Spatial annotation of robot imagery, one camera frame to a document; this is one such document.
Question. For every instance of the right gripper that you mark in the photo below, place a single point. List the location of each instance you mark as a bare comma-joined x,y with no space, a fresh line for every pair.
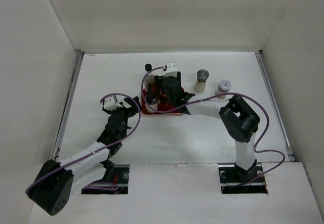
158,81

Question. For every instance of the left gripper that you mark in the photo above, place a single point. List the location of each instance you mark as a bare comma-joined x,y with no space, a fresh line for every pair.
130,112

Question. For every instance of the tall dark sauce bottle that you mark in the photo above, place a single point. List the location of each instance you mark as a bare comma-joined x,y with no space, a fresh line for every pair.
149,84

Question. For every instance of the black-capped white shaker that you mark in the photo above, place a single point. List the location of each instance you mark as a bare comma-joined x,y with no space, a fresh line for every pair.
152,103

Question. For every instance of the red lacquer tray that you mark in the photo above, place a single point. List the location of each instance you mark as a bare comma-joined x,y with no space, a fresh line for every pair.
170,111

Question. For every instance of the grey-capped white shaker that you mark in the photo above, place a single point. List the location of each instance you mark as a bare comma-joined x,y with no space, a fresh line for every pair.
201,79

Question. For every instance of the white-capped spice jar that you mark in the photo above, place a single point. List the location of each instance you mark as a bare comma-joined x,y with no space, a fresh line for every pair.
224,86

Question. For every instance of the red-capped spice jar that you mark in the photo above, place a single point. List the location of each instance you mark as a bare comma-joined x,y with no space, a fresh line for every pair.
163,102

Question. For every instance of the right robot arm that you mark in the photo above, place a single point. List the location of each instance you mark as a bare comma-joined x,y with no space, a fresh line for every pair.
239,119

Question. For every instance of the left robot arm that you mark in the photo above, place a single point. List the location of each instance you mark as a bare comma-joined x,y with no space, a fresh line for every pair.
53,185

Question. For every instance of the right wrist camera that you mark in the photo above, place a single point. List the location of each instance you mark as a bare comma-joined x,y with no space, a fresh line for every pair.
170,69

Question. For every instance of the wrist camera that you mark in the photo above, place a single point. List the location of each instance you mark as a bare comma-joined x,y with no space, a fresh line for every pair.
170,69
110,103

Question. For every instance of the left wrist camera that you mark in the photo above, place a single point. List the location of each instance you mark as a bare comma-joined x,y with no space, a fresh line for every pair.
110,103

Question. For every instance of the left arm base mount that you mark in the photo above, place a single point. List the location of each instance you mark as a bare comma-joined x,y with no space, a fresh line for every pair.
115,180

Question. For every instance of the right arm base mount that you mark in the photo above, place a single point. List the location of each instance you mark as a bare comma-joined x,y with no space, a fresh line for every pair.
234,180

